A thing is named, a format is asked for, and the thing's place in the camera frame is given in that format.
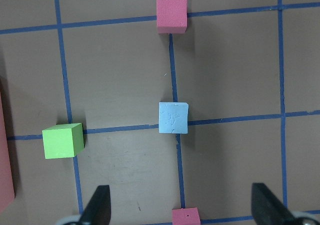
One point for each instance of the pink plastic tray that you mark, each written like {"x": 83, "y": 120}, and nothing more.
{"x": 7, "y": 191}

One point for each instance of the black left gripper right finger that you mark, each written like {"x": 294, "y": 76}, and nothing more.
{"x": 267, "y": 209}

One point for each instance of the light blue foam block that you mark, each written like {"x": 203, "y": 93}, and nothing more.
{"x": 173, "y": 117}

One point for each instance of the pink foam block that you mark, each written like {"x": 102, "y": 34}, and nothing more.
{"x": 171, "y": 16}
{"x": 186, "y": 216}

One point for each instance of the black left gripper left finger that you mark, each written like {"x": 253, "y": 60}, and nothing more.
{"x": 98, "y": 210}

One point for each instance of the green foam block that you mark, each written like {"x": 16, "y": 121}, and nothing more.
{"x": 63, "y": 141}

